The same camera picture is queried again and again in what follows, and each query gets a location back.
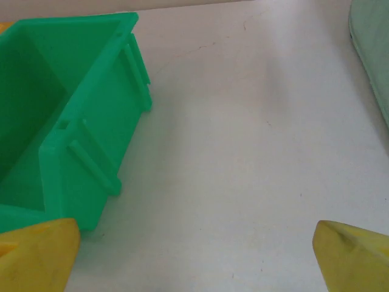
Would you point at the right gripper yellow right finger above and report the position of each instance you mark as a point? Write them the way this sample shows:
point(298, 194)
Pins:
point(355, 264)

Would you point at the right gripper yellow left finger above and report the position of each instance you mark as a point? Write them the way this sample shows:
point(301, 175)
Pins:
point(36, 258)

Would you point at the green plastic bin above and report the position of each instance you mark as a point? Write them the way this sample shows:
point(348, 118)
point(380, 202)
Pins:
point(91, 121)

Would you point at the mint green carry case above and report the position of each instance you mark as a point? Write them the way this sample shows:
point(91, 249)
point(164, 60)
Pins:
point(373, 45)

